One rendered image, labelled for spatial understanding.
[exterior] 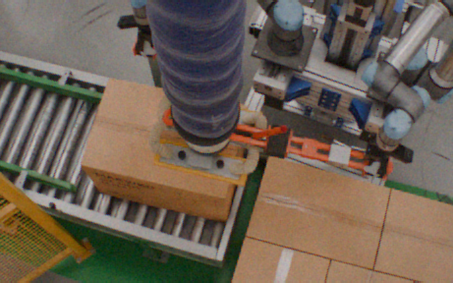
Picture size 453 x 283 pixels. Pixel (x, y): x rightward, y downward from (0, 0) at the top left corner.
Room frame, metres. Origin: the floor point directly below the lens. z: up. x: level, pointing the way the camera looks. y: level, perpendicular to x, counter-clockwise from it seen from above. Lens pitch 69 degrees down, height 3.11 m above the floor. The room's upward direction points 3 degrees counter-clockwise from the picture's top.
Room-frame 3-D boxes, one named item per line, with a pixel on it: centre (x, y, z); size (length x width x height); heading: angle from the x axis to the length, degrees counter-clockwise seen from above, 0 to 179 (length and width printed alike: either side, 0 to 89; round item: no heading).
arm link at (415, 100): (0.71, -0.57, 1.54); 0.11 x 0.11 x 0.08; 45
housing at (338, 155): (0.66, -0.40, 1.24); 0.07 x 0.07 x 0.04; 73
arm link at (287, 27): (1.25, -0.28, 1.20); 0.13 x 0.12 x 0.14; 27
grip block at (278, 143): (0.72, -0.19, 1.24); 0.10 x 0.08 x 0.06; 163
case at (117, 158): (0.89, 0.23, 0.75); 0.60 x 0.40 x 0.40; 74
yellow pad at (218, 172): (0.70, 0.08, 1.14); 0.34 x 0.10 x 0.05; 73
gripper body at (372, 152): (0.63, -0.51, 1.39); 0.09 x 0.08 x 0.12; 72
